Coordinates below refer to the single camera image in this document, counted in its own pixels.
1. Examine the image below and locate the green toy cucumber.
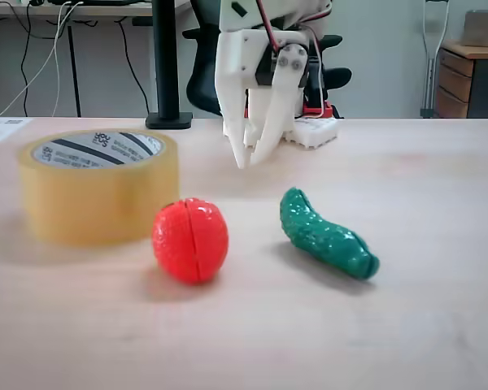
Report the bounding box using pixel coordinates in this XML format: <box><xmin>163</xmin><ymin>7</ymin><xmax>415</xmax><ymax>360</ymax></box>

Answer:
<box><xmin>279</xmin><ymin>186</ymin><xmax>381</xmax><ymax>281</ymax></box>

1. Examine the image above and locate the white cable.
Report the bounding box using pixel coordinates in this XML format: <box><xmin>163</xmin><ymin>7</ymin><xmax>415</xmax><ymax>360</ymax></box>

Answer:
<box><xmin>0</xmin><ymin>0</ymin><xmax>85</xmax><ymax>118</ymax></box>

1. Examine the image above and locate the cardboard box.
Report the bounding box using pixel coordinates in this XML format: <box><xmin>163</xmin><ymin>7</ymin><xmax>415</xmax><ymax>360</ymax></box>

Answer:
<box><xmin>460</xmin><ymin>10</ymin><xmax>488</xmax><ymax>48</ymax></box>

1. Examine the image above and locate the white paper sheet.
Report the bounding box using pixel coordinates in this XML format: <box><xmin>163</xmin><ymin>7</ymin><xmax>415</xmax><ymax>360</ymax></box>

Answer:
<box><xmin>0</xmin><ymin>117</ymin><xmax>34</xmax><ymax>145</ymax></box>

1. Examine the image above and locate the black office chair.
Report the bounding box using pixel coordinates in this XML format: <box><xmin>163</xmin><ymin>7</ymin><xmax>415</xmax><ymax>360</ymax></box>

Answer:
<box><xmin>181</xmin><ymin>0</ymin><xmax>353</xmax><ymax>119</ymax></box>

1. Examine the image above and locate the clear packing tape roll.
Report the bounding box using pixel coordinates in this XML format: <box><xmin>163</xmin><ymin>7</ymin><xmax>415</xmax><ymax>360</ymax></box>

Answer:
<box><xmin>16</xmin><ymin>128</ymin><xmax>181</xmax><ymax>248</ymax></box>

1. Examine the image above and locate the black monitor stand pole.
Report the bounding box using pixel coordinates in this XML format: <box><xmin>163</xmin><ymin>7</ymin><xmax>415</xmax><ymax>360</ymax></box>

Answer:
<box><xmin>145</xmin><ymin>0</ymin><xmax>194</xmax><ymax>131</ymax></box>

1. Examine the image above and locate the red gripper servo cable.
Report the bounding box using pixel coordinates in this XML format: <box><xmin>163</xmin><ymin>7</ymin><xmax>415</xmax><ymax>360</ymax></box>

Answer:
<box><xmin>255</xmin><ymin>0</ymin><xmax>281</xmax><ymax>54</ymax></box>

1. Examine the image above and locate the red toy tomato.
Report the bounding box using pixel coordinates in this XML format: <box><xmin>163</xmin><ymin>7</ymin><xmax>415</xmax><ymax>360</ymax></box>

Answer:
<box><xmin>151</xmin><ymin>197</ymin><xmax>230</xmax><ymax>286</ymax></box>

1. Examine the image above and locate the wooden drawer cabinet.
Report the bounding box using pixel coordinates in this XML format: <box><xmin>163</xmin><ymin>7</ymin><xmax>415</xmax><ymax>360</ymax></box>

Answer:
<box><xmin>434</xmin><ymin>39</ymin><xmax>488</xmax><ymax>119</ymax></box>

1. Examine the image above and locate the grey metal crutch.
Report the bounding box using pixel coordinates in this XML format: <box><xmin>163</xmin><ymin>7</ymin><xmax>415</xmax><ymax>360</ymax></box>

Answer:
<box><xmin>420</xmin><ymin>0</ymin><xmax>453</xmax><ymax>119</ymax></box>

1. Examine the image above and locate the white desk with black legs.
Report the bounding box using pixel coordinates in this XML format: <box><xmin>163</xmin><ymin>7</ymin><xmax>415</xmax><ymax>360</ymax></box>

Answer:
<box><xmin>0</xmin><ymin>0</ymin><xmax>193</xmax><ymax>119</ymax></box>

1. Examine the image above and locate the black cable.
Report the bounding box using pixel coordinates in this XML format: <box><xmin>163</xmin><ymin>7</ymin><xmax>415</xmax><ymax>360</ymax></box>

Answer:
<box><xmin>115</xmin><ymin>18</ymin><xmax>152</xmax><ymax>117</ymax></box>
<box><xmin>7</xmin><ymin>3</ymin><xmax>38</xmax><ymax>118</ymax></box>

